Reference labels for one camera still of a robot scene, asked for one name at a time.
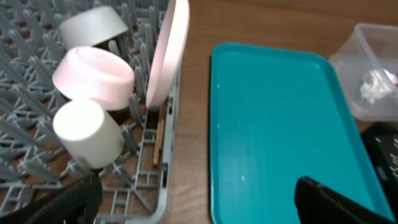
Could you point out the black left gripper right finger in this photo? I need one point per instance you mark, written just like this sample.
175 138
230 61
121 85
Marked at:
317 204

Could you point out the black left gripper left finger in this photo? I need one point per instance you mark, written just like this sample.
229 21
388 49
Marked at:
77 202

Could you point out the cream white cup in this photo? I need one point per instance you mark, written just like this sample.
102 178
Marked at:
88 133

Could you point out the small pink-white bowl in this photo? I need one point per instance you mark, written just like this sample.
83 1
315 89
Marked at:
96 74

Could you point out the white tissue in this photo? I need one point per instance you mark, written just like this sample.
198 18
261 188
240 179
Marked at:
376 85

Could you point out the large white plate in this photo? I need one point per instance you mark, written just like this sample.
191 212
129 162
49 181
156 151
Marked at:
168 52

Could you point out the grey-white bowl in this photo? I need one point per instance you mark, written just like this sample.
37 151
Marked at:
92 27

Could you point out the black waste tray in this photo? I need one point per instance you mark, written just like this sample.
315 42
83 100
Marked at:
388 181

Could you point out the grey dish rack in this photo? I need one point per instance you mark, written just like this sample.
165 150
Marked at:
136 186

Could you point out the teal plastic tray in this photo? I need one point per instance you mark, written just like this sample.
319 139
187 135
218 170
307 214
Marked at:
275 116

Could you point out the clear plastic bin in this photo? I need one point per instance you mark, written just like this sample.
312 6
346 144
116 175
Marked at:
366 66

